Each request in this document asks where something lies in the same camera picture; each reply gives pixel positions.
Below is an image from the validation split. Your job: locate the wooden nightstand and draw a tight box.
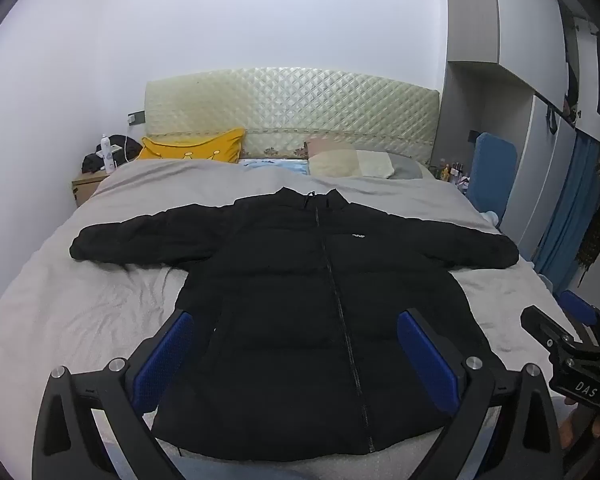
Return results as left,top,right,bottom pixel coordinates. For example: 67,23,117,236
71,167,112,208

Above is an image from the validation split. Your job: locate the white cable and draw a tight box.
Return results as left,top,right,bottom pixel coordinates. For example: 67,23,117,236
111,135,142,167

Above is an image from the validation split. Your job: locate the blue padded board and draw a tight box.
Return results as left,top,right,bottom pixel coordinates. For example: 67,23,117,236
469,132,520,233

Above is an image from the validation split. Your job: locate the light blue printed pillow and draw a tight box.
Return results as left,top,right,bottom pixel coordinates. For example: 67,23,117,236
240,157,311,175

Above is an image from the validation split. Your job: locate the yellow pillow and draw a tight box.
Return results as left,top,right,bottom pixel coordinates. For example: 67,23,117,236
137,127,246,165

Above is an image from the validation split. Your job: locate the black bag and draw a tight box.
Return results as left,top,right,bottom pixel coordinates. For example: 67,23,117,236
82,135,143,173

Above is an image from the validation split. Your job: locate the cream quilted headboard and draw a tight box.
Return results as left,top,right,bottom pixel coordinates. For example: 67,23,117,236
143,66,441,166

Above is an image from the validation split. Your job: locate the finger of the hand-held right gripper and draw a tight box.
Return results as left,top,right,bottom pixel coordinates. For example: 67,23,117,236
520,305,583,353
559,290,600,333

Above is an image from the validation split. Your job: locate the grey wardrobe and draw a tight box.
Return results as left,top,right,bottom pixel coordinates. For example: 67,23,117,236
442,0,600,281

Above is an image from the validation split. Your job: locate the person's right hand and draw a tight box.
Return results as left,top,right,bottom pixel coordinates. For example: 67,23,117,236
562,395,600,443

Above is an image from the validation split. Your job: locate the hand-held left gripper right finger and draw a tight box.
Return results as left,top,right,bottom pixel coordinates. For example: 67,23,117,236
396,308,566,480

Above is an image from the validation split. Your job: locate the cream patchwork pillow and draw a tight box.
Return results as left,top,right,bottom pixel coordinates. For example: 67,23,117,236
304,140,433,181

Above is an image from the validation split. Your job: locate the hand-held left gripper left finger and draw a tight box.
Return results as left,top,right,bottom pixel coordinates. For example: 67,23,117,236
32,310,196,480

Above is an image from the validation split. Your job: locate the white bottle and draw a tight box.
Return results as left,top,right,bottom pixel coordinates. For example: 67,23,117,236
100,134,117,176

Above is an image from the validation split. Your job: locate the bed with grey sheet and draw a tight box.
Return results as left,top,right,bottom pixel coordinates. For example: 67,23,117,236
0,157,588,480

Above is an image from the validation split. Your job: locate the group of small bottles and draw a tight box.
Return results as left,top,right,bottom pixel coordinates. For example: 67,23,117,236
436,159,473,192

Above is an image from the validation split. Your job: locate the black puffer jacket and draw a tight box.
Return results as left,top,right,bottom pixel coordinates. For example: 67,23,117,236
69,186,520,462

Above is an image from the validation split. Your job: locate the blue curtain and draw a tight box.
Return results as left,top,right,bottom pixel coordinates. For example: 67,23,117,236
534,132,600,293

